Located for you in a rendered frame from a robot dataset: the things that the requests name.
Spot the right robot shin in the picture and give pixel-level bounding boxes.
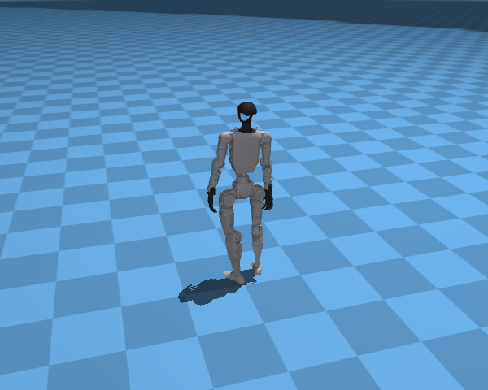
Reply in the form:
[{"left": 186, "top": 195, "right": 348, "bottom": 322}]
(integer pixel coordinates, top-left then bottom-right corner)
[{"left": 252, "top": 225, "right": 263, "bottom": 267}]

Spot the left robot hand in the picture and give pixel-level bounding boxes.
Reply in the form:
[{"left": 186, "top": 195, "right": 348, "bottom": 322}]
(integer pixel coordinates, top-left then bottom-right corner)
[{"left": 207, "top": 187, "right": 217, "bottom": 213}]

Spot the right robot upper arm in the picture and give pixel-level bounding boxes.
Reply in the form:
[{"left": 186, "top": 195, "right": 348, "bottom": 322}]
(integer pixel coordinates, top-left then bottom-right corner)
[{"left": 260, "top": 131, "right": 272, "bottom": 167}]

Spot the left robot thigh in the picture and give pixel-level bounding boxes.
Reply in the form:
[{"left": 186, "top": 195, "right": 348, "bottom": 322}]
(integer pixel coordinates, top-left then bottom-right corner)
[{"left": 219, "top": 188, "right": 242, "bottom": 244}]

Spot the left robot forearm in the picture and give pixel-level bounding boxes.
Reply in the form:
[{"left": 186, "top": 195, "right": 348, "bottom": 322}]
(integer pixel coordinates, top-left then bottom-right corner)
[{"left": 207, "top": 159, "right": 221, "bottom": 192}]

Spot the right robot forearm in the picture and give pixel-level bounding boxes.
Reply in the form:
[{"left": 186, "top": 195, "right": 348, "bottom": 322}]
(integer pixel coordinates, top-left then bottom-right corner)
[{"left": 262, "top": 159, "right": 272, "bottom": 190}]

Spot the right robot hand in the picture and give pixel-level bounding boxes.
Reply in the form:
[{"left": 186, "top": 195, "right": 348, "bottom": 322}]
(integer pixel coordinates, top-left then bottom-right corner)
[{"left": 262, "top": 184, "right": 273, "bottom": 210}]

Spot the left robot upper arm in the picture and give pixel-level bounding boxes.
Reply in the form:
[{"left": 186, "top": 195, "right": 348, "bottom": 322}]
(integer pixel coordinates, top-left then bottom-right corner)
[{"left": 213, "top": 132, "right": 233, "bottom": 169}]

